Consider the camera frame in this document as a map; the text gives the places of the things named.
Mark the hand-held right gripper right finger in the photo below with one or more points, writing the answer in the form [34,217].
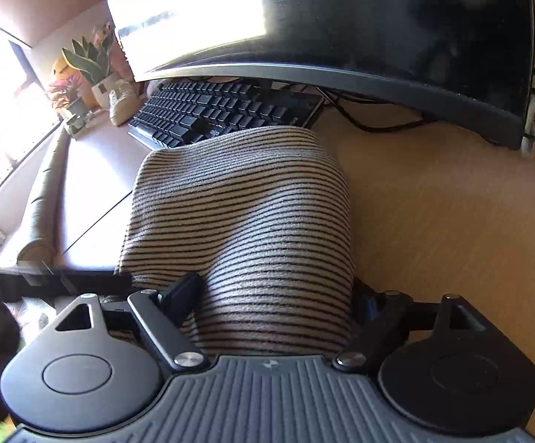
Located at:
[364,307]

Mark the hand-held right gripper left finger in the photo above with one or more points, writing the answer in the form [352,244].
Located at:
[182,297]

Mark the striped beige sweater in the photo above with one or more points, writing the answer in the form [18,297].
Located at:
[249,235]

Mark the beige foam tube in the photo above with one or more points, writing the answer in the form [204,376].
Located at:
[41,203]

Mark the black mechanical keyboard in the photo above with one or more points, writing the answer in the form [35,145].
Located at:
[216,110]

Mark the small green desk ornament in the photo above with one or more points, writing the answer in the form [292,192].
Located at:
[76,124]

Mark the beige figurine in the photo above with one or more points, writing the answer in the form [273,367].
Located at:
[122,101]

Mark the red leaf potted plant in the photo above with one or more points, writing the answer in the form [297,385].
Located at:
[64,94]

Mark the snake plant in white pot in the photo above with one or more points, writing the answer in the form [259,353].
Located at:
[92,67]

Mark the yellow plush toy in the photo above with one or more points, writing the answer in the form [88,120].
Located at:
[62,71]

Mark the black curved computer monitor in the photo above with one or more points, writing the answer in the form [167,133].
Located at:
[341,27]

